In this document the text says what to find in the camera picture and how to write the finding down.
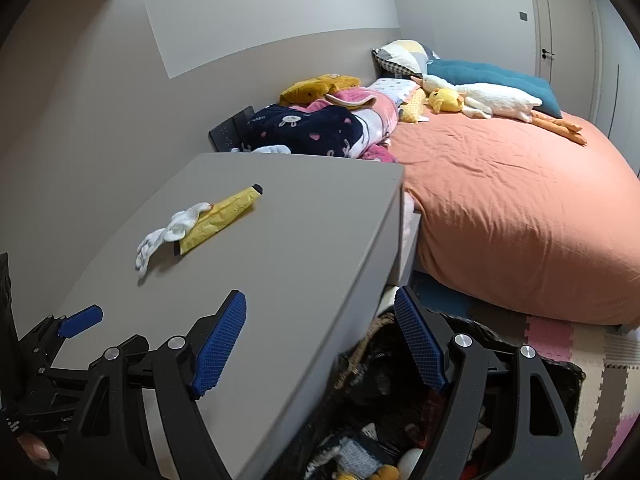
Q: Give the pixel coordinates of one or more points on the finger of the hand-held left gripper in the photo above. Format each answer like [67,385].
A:
[80,320]

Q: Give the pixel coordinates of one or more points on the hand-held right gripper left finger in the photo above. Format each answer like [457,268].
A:
[217,345]

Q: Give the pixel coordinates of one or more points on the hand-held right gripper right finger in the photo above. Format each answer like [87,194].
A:
[420,340]

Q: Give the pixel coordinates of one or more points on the black basket with items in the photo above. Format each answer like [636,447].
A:
[380,375]

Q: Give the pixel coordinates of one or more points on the person's left hand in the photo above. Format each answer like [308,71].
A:
[35,451]

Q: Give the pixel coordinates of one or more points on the white glove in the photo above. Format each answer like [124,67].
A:
[175,230]

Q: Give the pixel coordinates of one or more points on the blue checked cloth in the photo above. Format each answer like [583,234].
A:
[350,455]

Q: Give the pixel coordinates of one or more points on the yellow packet with dark edge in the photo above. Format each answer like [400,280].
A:
[225,210]

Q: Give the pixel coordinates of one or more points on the small yellow plush toy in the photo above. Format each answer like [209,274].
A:
[385,472]

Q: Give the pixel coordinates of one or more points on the orange bed sheet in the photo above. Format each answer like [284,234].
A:
[500,210]

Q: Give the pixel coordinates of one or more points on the pastel foam puzzle mat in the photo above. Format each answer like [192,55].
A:
[615,360]

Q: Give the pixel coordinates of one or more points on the white cloth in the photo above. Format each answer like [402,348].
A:
[270,150]

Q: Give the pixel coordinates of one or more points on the black panel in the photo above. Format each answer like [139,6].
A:
[230,127]

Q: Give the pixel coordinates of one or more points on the pink blanket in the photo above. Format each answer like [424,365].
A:
[375,120]

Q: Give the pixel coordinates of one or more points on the navy printed blanket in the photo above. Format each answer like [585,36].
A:
[300,130]

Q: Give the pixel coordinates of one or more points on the yellow spotted pillow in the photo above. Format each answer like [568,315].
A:
[412,107]

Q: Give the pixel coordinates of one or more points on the yellow duck plush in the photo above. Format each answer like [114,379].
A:
[445,101]

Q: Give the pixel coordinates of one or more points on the white goose plush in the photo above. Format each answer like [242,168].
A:
[490,97]

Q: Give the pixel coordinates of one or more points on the white dotted pillow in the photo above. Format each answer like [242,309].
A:
[395,87]

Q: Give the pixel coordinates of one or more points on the yellow plush pillow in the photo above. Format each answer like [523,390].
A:
[310,91]

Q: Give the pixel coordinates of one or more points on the teal pillow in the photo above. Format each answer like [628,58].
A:
[500,72]

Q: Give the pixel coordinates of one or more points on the checked pillow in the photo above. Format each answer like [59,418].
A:
[400,57]

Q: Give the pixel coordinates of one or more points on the white door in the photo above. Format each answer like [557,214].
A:
[570,20]

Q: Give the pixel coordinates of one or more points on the white bed frame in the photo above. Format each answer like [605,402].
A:
[409,250]

